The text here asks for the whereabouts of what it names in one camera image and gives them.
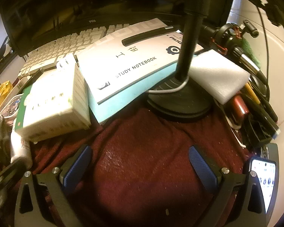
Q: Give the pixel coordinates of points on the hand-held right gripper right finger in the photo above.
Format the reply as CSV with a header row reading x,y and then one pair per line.
x,y
202,167

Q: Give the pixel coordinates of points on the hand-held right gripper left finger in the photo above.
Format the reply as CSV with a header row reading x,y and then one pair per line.
x,y
77,167

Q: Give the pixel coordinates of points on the white squeeze tube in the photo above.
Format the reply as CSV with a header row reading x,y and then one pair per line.
x,y
20,146

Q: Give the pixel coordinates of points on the white and green medicine box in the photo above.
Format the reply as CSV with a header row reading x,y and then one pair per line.
x,y
54,104

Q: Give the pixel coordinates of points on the clear cartoon print pouch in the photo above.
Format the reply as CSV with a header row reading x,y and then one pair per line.
x,y
11,106

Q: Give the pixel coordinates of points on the yellow-taped white foam box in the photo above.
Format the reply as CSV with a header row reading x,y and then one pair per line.
x,y
2,91

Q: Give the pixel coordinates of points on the black marker pen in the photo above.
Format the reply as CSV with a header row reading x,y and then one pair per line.
x,y
144,36

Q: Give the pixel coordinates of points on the maroon cloth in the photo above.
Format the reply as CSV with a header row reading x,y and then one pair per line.
x,y
142,158

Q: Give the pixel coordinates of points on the smartphone with lit screen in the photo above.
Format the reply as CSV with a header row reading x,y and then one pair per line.
x,y
265,179

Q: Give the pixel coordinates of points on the black pen holder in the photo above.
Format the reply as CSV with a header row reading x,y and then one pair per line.
x,y
255,132

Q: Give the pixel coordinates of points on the glossy brown bottle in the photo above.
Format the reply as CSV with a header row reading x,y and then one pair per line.
x,y
239,107

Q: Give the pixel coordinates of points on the yellow pencil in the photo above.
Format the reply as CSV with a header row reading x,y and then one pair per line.
x,y
252,93

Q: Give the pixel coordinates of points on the white foam block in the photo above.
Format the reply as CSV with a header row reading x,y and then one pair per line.
x,y
217,78

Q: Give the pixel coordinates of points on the white green-striped box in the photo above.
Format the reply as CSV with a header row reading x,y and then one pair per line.
x,y
123,75

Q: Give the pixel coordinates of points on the silver and black microphone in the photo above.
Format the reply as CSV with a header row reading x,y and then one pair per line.
x,y
248,63

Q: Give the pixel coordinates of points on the green cloth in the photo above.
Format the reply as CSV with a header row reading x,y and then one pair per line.
x,y
250,52

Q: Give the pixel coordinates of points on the white mechanical keyboard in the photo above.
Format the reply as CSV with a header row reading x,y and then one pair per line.
x,y
68,42

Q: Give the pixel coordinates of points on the black computer monitor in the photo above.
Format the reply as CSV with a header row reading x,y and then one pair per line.
x,y
61,4

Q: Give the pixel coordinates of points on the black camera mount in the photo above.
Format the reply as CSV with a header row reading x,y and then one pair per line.
x,y
227,34

